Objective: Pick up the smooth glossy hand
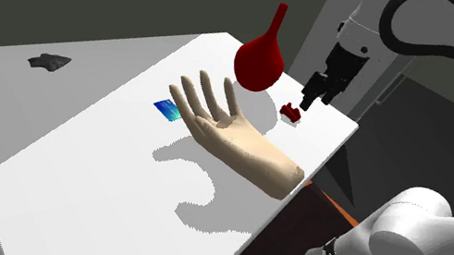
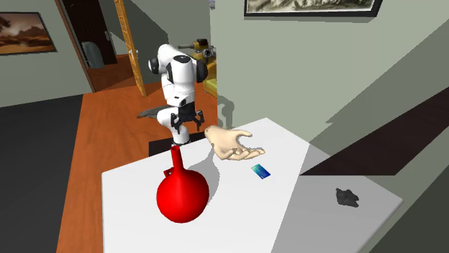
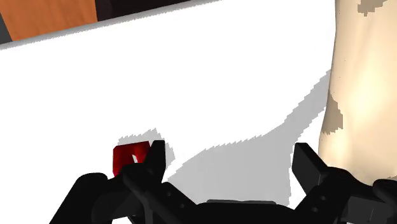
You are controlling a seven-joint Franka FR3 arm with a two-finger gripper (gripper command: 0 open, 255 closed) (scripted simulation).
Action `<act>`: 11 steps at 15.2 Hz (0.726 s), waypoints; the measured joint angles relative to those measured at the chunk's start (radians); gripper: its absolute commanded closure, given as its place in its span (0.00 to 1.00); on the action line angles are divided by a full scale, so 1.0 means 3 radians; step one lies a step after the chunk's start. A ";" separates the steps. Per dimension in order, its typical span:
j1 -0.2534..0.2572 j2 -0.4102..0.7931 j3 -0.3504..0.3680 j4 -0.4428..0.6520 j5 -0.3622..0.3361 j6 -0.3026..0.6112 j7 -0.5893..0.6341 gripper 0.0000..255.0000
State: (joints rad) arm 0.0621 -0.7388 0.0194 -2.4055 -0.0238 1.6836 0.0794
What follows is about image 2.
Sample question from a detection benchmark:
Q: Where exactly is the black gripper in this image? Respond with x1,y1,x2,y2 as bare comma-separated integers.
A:
170,103,205,135

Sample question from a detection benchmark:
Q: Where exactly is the grey flat floor thing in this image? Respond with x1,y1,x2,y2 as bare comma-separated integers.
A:
136,104,170,119

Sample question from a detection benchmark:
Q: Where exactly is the dark robot stand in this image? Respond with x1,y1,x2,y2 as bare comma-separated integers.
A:
148,132,208,157

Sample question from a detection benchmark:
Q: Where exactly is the beige hand figure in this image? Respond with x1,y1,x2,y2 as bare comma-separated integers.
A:
204,126,266,162

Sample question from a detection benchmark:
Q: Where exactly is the yellow sofa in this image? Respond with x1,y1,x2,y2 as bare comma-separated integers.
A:
204,59,218,99

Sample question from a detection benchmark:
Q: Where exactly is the yellow machine toy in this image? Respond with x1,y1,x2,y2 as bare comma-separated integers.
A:
177,38,217,63

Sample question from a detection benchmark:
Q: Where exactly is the red round long-necked vase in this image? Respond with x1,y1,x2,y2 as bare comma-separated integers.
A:
155,145,211,224

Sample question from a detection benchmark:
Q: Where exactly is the blue card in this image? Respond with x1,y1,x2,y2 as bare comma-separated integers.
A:
250,163,272,180

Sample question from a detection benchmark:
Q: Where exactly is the wooden door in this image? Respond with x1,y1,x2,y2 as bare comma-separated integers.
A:
113,0,148,98

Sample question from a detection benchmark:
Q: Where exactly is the grey-blue chair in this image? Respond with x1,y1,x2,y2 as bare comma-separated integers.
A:
81,40,106,70

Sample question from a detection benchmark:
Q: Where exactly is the black-framed sketch picture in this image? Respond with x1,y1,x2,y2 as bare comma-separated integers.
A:
243,0,384,18

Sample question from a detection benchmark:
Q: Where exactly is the black crumpled lump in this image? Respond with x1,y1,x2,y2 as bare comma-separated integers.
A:
335,188,360,208

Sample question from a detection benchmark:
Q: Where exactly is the framed brown landscape picture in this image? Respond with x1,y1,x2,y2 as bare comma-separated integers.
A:
0,11,58,56

